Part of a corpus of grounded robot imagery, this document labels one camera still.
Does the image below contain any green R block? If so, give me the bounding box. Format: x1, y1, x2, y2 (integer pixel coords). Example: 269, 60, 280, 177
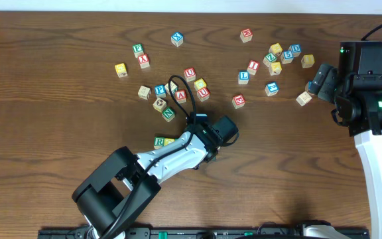
153, 137, 165, 149

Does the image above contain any green F block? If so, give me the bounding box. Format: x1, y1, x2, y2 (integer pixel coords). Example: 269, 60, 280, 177
133, 43, 144, 58

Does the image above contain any soccer ball block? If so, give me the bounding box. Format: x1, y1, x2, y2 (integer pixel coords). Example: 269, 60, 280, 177
153, 98, 167, 113

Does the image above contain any yellow 8 block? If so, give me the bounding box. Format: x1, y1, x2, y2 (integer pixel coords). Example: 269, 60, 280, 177
301, 54, 315, 68

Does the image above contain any plain white green-edged block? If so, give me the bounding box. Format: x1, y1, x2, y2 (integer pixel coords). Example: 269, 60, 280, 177
164, 82, 178, 94

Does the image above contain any red Q block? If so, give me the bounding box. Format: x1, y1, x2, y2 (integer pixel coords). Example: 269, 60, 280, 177
231, 94, 246, 109

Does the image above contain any yellow block centre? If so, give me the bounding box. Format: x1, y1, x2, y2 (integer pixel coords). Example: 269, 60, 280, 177
194, 78, 207, 91

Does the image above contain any red U block upper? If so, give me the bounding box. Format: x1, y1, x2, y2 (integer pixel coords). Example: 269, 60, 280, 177
184, 68, 196, 82

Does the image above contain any blue L block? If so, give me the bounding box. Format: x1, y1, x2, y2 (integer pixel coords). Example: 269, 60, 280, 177
238, 71, 250, 84

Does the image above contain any blue 5 block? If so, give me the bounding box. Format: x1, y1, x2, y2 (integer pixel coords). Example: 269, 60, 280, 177
281, 50, 294, 64

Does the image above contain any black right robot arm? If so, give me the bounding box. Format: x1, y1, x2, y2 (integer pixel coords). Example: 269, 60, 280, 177
308, 40, 382, 238

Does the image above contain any red u block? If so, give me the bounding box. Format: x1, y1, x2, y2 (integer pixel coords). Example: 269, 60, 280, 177
184, 68, 196, 82
197, 88, 210, 102

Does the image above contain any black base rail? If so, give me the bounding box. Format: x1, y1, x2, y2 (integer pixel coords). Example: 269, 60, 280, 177
38, 220, 371, 239

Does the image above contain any yellow block below Z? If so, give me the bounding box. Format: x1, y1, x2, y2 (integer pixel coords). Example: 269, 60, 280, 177
269, 62, 282, 76

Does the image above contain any green Z block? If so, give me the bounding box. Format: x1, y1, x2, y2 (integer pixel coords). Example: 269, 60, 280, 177
263, 52, 277, 67

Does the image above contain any red U block lower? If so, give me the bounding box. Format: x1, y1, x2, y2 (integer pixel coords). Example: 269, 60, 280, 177
197, 88, 210, 102

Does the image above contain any plain number 6 block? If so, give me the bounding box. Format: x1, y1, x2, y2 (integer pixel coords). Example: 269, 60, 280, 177
138, 86, 151, 100

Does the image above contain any plain white block right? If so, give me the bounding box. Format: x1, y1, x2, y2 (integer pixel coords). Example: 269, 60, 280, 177
296, 92, 312, 106

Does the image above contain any red I block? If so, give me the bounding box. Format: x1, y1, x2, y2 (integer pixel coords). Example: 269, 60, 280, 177
247, 60, 260, 75

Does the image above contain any blue D block lower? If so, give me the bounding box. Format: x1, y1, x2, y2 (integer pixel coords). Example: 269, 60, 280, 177
305, 81, 313, 96

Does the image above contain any yellow O block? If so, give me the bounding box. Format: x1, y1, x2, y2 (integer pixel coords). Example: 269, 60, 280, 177
164, 137, 176, 146

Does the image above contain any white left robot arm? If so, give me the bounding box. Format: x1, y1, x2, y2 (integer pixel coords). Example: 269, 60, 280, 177
72, 119, 237, 238

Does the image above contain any yellow block top right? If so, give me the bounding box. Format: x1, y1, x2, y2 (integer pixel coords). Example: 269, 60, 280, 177
269, 43, 283, 56

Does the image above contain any blue D block upper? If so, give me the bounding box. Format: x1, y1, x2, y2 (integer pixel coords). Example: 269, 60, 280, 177
288, 44, 302, 58

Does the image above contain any red X block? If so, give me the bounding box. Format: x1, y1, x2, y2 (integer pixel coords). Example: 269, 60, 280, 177
138, 54, 150, 68

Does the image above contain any blue d block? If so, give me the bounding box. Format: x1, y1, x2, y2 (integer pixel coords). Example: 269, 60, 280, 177
288, 44, 302, 58
305, 81, 313, 96

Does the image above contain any blue 2 block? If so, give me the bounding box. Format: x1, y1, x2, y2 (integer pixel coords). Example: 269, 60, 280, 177
265, 82, 279, 96

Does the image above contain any green N block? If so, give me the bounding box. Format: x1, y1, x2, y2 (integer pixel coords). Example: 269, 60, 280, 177
162, 107, 176, 122

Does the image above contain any red M block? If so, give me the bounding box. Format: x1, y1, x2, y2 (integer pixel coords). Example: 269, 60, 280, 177
240, 29, 253, 43

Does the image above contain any yellow block far left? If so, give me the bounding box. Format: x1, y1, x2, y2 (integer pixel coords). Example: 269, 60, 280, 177
115, 63, 128, 78

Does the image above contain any blue X block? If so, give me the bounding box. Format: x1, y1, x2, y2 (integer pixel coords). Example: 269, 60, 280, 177
171, 32, 184, 47

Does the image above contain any red A block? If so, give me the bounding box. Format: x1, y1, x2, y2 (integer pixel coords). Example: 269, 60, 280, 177
175, 90, 187, 104

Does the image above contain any blue P block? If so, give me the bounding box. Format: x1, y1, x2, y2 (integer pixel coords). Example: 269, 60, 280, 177
155, 84, 166, 98

